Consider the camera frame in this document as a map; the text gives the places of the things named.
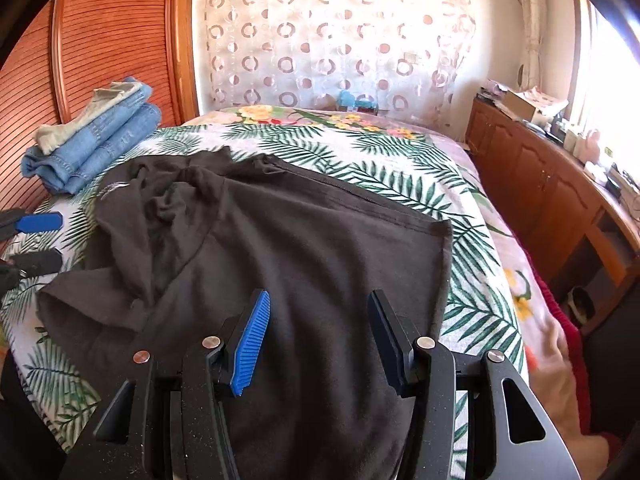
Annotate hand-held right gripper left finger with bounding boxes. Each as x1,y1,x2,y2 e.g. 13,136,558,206
60,289,272,480

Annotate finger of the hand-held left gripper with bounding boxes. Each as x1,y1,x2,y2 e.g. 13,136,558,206
0,212,63,242
0,250,63,291

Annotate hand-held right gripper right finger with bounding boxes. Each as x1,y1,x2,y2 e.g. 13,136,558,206
366,289,583,480

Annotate black pants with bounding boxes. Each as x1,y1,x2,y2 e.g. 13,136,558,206
36,147,455,480

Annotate folded grey-green garment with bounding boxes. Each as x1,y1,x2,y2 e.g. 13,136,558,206
34,81,143,156

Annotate folded blue jeans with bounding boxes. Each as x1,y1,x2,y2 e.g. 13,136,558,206
21,77,163,195

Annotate palm leaf printed bedsheet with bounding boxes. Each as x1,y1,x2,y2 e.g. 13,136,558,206
0,122,526,480

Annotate person's dark clothing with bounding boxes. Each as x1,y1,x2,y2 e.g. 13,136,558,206
0,347,68,480

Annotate wooden headboard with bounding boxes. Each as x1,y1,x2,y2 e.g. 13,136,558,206
0,0,201,256

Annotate red cloth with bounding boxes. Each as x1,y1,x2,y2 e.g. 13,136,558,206
525,250,640,480

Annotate wooden cabinet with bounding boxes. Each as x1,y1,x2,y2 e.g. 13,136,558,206
465,95,640,311

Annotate blue toy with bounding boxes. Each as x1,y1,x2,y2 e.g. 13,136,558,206
336,91,377,113

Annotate cardboard box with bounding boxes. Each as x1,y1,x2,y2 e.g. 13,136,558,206
495,87,568,123

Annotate pink figurine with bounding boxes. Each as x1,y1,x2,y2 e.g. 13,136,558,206
572,129,603,161

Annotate circle patterned sheer curtain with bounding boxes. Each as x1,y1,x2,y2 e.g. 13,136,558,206
192,0,476,126

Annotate beige curtain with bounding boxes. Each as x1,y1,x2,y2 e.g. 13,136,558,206
510,0,556,91

